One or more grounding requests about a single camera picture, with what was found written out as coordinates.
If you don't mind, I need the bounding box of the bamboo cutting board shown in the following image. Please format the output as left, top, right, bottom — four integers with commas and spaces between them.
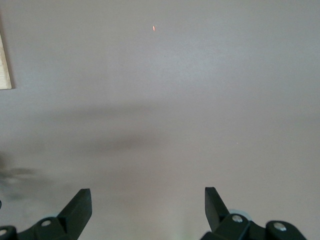
0, 9, 13, 90

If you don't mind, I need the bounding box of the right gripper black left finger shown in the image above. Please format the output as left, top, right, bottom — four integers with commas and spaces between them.
0, 188, 93, 240

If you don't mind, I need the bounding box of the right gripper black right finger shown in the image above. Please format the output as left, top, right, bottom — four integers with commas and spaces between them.
201, 186, 308, 240

